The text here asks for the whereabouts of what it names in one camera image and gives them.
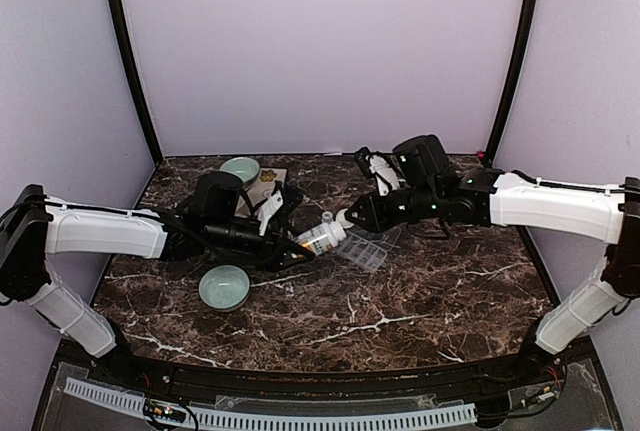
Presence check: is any clear plastic pill organizer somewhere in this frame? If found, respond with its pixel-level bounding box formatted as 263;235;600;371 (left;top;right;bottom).
335;226;401;272

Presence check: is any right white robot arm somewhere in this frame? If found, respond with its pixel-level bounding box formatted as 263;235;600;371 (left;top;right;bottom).
345;168;639;385

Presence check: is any small white vial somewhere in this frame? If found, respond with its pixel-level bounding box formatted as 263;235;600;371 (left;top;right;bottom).
321;211;334;223

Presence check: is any black frame post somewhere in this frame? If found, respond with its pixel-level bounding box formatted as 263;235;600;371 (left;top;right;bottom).
481;0;537;167
107;0;164;166

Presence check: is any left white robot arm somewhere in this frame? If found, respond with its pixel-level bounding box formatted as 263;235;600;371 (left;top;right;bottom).
1;185;314;387

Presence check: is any celadon bowl on plate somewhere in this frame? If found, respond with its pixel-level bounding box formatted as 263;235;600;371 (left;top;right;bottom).
219;156;261;187

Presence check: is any right black frame post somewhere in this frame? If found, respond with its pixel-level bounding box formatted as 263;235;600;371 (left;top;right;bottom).
481;0;537;167

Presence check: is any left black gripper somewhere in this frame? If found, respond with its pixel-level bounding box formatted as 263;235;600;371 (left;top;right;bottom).
206;217;315;273

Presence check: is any white bottle cap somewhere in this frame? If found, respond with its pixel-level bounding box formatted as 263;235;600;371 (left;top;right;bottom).
335;208;354;229

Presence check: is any white pill bottle orange label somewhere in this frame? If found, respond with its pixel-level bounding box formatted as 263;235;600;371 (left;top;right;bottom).
295;221;346;256

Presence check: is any white slotted cable duct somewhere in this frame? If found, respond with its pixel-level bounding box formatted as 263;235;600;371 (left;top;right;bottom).
63;377;478;430

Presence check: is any square floral plate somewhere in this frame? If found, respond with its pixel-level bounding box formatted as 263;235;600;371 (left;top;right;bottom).
243;168;287;208

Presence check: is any black front rail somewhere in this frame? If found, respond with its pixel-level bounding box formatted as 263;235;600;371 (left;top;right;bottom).
59;338;596;405

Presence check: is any celadon bowl front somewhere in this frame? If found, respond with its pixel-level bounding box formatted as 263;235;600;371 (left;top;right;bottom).
198;265;251;312

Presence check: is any left black frame post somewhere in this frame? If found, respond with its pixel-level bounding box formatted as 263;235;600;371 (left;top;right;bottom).
107;0;164;166

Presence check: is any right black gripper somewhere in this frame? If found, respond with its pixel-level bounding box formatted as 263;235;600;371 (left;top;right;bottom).
345;183;442;233

